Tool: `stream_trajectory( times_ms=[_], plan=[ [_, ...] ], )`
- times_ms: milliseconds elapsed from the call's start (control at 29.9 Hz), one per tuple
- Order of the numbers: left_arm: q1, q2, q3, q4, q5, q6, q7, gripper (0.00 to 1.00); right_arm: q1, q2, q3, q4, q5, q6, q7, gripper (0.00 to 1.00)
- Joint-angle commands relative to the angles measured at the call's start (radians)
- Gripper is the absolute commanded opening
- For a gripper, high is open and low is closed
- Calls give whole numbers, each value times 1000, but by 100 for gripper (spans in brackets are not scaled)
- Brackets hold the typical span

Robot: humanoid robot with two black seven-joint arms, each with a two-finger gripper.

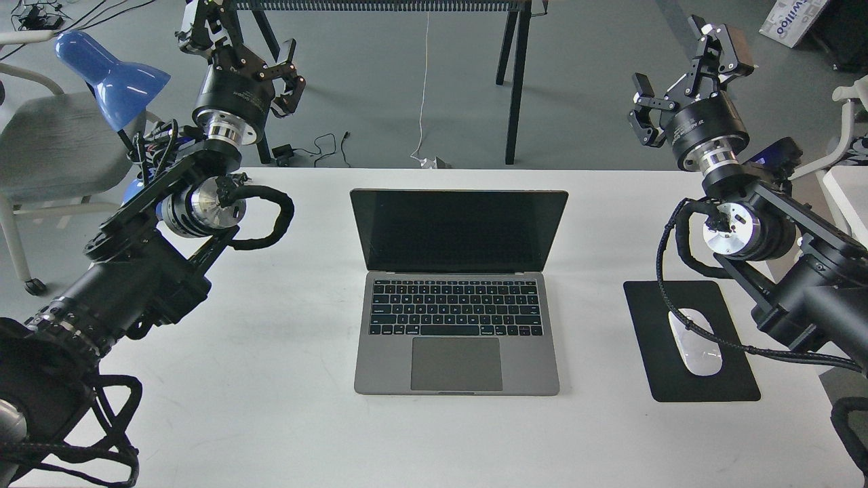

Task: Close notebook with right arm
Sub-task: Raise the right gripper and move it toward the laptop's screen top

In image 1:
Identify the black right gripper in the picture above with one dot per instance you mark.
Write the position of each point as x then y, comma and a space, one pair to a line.
699, 121

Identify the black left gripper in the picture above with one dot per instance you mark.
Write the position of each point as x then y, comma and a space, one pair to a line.
238, 85

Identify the grey laptop computer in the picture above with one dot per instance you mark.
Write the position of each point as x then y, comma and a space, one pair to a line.
455, 299

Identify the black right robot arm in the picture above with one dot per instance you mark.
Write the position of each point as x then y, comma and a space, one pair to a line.
806, 277

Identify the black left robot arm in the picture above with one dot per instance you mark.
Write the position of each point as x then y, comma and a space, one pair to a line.
149, 260

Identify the white cardboard box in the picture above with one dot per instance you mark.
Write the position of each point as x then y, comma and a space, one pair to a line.
789, 21

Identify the blue desk lamp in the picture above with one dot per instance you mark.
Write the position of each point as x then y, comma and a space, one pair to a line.
122, 89

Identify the black-legged background table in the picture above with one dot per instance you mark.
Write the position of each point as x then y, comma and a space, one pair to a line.
513, 47

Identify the white side table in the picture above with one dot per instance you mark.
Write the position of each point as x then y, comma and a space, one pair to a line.
846, 190

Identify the grey office chair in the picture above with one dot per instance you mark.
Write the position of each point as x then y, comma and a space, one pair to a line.
58, 151

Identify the white computer mouse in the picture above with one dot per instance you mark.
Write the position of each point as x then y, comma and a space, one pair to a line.
700, 356

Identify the black mouse pad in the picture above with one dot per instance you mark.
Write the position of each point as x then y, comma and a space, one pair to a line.
668, 378

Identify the black power adapter with cable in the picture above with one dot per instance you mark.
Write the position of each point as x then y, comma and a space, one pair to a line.
283, 154

